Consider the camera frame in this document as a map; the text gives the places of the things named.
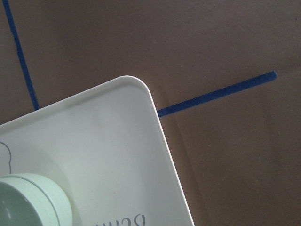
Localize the pale green bear tray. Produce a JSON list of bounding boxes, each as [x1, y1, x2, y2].
[[0, 76, 194, 226]]

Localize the green bowl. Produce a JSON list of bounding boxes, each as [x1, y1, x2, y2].
[[0, 173, 73, 226]]

